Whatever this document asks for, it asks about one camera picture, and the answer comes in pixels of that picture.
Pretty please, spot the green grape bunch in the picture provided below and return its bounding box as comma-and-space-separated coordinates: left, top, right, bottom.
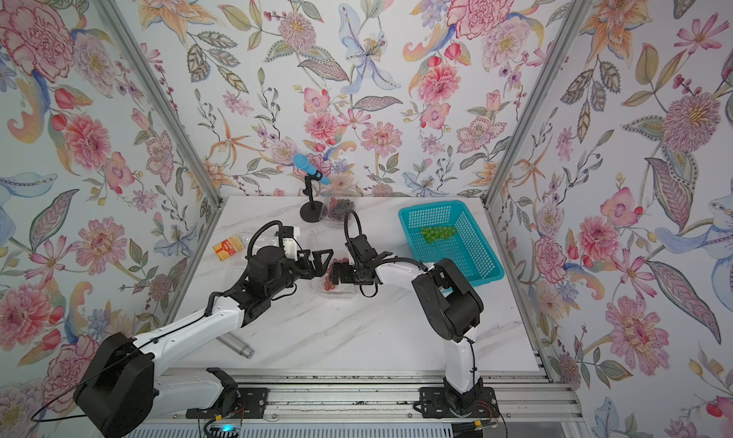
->
420, 225, 457, 244

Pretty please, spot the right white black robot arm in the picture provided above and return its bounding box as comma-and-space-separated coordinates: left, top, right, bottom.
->
330, 235, 501, 420

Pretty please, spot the blue microphone on black stand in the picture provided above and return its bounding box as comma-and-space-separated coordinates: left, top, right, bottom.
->
293, 154, 330, 223

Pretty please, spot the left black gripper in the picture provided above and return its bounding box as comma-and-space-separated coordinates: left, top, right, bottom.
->
266, 247, 334, 299

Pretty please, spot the aluminium rail base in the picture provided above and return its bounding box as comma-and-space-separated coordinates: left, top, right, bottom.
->
90, 370, 591, 438

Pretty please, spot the teal plastic mesh basket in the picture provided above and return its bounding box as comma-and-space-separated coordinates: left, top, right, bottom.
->
398, 200, 505, 287

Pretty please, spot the clear clamshell container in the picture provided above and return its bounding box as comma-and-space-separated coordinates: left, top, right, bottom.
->
239, 231, 270, 265
310, 257, 357, 300
321, 195, 355, 227

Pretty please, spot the clear clamshell container front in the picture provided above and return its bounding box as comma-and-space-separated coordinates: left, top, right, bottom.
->
321, 195, 355, 227

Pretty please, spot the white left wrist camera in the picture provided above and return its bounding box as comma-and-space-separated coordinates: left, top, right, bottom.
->
280, 226, 301, 260

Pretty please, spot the orange yellow snack packet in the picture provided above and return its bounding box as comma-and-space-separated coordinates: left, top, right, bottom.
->
213, 235, 244, 262

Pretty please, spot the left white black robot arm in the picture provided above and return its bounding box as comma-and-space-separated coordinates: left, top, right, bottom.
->
73, 220, 334, 437

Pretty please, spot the grey metal cylinder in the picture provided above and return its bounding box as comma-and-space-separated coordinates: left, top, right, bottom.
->
217, 332, 255, 359

